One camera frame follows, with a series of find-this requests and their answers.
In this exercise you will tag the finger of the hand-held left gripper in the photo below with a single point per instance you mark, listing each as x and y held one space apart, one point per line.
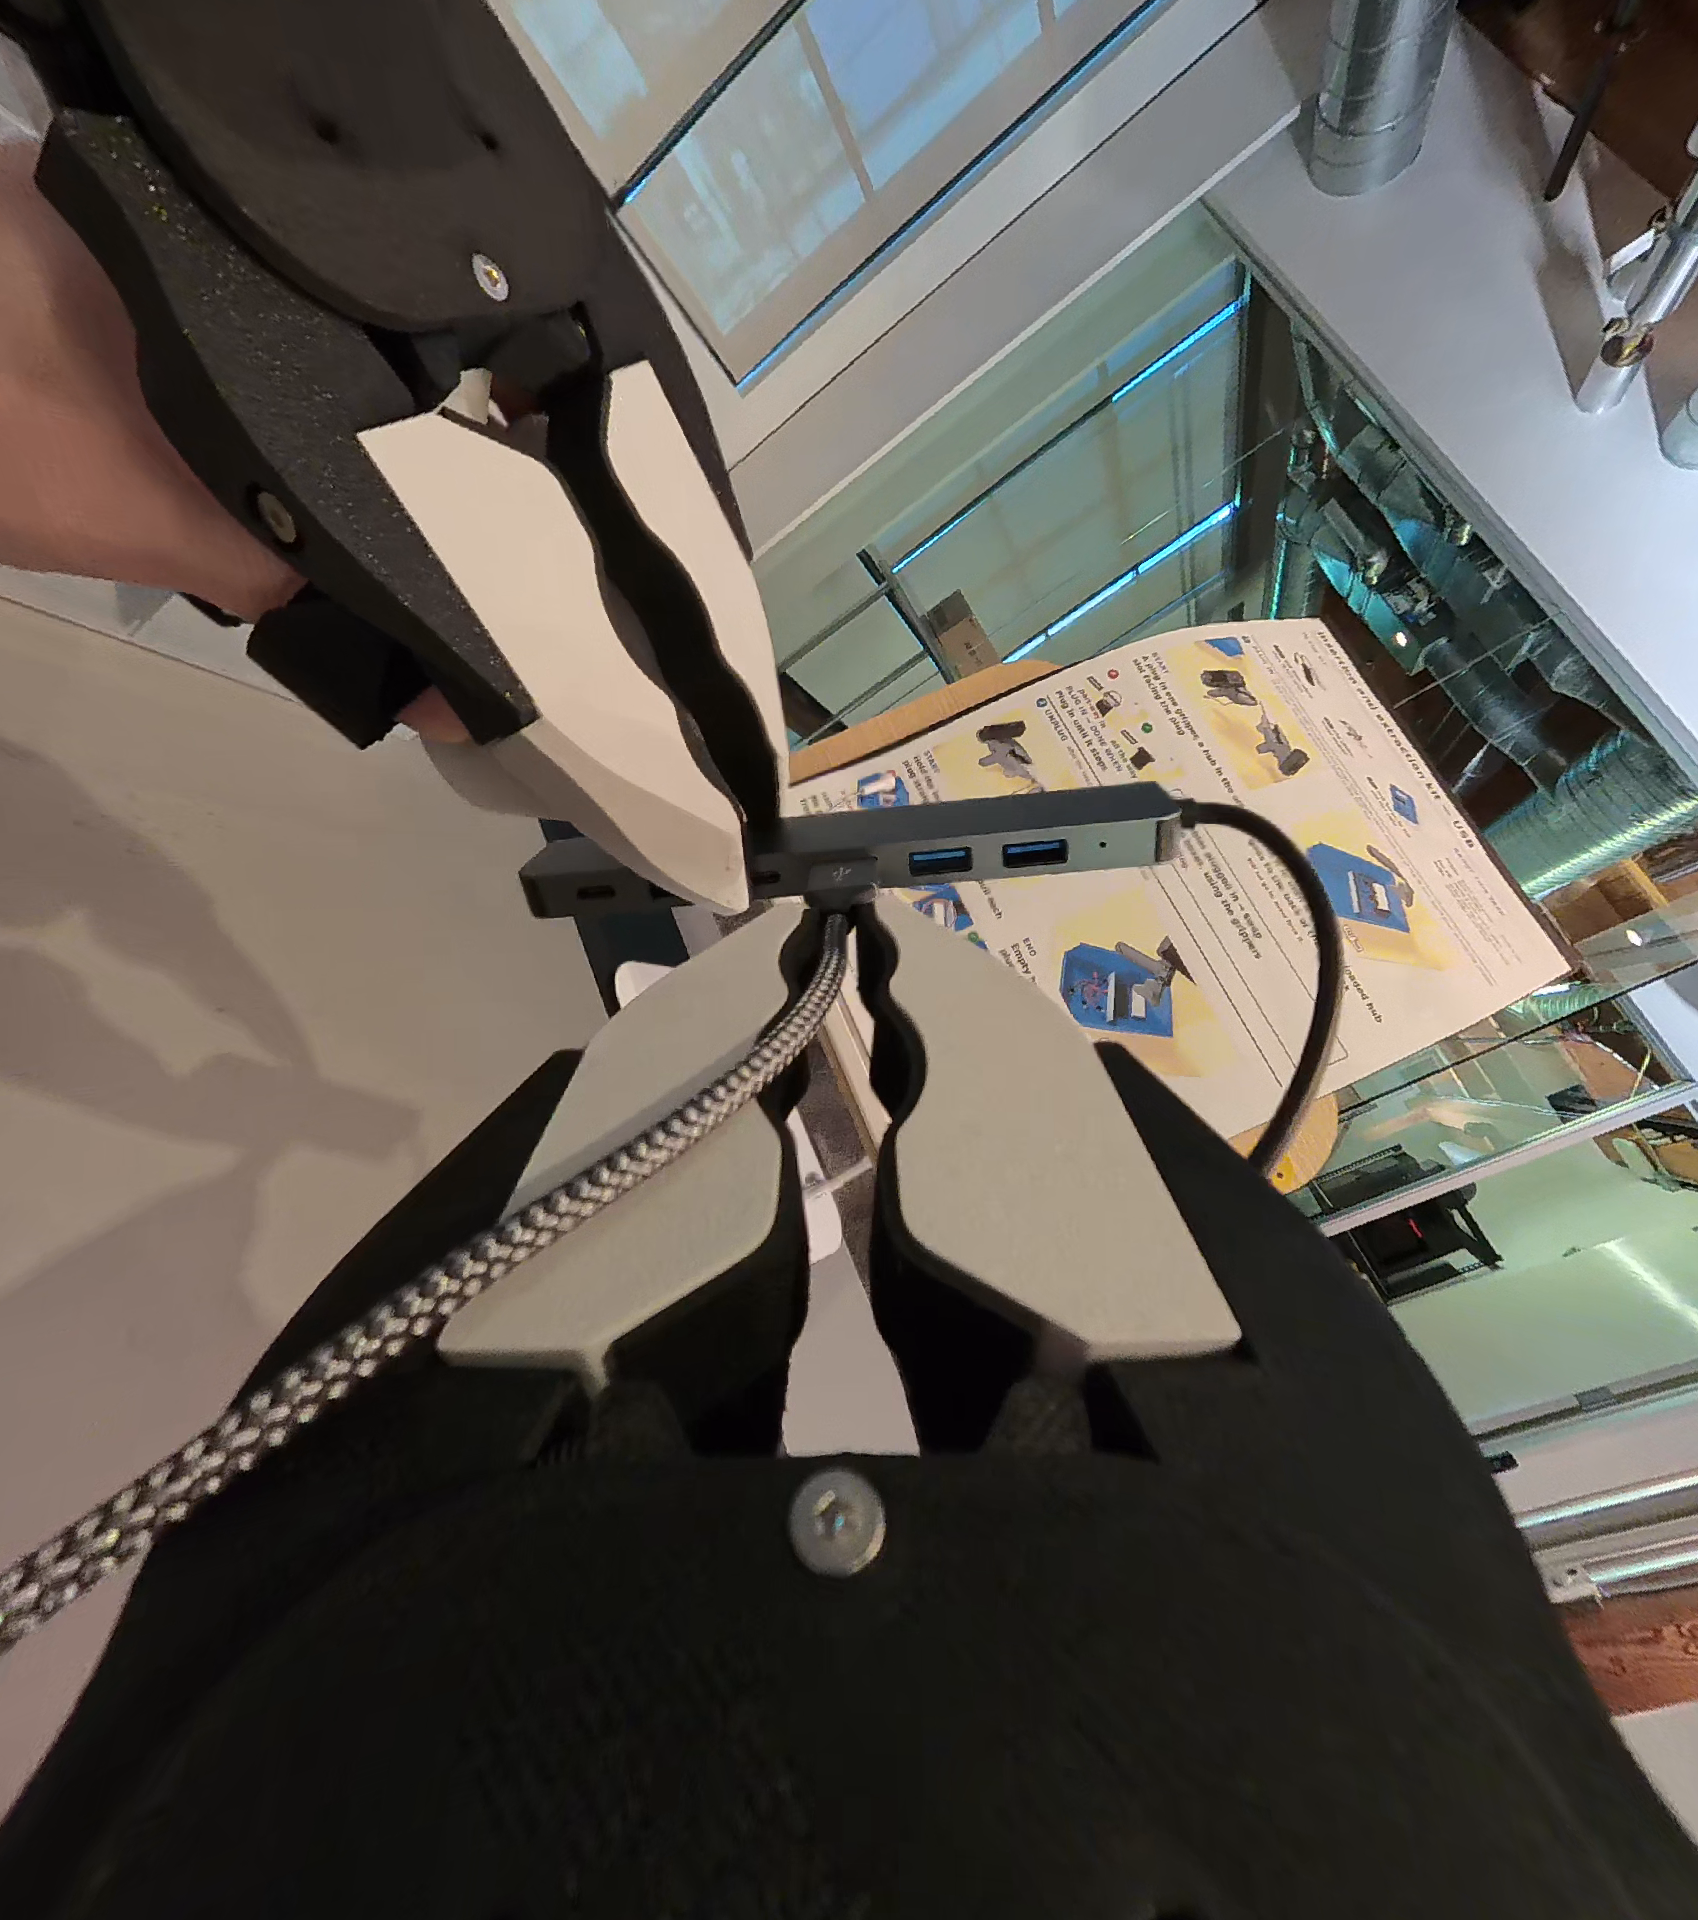
706 584
549 630

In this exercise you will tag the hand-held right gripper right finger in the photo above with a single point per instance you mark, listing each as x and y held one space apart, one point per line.
1029 1200

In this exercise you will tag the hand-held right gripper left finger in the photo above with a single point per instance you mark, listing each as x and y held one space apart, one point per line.
685 1232

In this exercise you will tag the person's left hand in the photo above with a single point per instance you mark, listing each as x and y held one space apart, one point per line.
25 374

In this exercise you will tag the dark grey usb hub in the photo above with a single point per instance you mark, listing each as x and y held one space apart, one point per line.
1029 855

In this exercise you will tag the printed instruction sheet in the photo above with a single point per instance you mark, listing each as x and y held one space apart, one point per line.
1389 900

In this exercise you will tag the cardboard box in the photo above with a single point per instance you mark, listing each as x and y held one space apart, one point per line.
963 630

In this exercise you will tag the chrome pipe fitting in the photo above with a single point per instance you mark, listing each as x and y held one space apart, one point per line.
1682 224

